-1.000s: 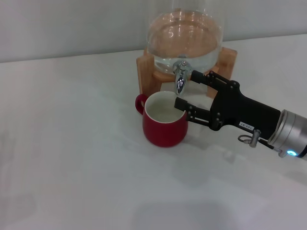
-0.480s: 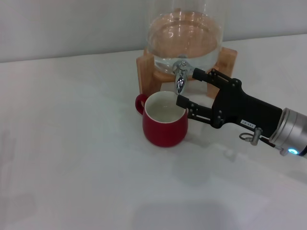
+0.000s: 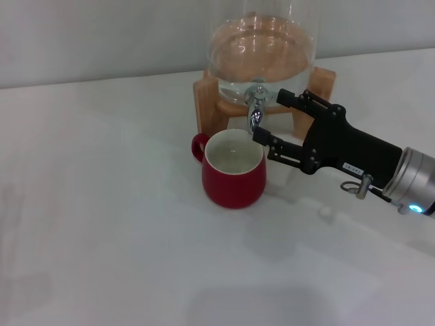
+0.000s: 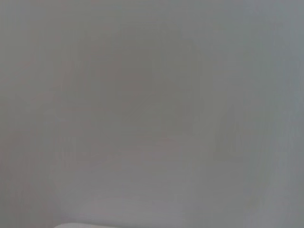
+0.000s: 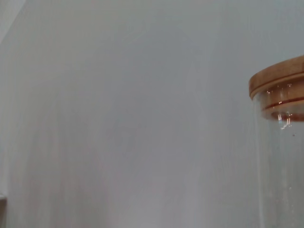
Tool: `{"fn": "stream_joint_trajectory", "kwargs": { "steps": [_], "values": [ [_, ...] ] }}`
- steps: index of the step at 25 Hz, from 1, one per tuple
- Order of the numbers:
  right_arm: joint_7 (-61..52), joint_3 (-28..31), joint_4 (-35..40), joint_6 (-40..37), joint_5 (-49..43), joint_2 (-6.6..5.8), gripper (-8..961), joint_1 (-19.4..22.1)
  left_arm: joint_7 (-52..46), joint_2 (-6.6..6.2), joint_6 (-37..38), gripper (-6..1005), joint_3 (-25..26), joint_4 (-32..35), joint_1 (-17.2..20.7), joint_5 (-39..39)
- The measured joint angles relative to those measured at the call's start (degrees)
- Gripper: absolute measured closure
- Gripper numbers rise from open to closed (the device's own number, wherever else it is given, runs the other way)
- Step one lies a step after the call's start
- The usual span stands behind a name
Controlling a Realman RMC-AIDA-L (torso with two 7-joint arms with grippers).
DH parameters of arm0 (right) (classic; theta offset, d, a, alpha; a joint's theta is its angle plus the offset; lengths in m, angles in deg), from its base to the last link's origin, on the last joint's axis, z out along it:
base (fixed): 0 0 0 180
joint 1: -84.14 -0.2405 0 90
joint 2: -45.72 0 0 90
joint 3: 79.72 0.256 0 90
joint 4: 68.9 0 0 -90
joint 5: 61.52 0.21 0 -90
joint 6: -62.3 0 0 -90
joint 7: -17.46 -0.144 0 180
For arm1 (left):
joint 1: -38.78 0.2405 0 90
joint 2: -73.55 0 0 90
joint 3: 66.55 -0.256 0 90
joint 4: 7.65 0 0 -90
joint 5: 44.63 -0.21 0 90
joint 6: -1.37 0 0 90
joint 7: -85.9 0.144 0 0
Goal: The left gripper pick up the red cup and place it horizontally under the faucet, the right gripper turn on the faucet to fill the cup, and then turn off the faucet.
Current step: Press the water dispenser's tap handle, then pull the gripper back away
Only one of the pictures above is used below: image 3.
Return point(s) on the light wooden dispenser stand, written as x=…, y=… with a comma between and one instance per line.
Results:
x=207, y=112

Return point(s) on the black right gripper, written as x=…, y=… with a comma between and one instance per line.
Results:
x=353, y=149

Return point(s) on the chrome faucet with lever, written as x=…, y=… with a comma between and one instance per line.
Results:
x=255, y=108

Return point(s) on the clear glass water dispenser jar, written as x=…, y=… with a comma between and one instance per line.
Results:
x=265, y=40

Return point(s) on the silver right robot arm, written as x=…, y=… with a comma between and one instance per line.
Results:
x=413, y=180

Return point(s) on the red ceramic cup white inside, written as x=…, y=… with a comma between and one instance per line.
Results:
x=234, y=190

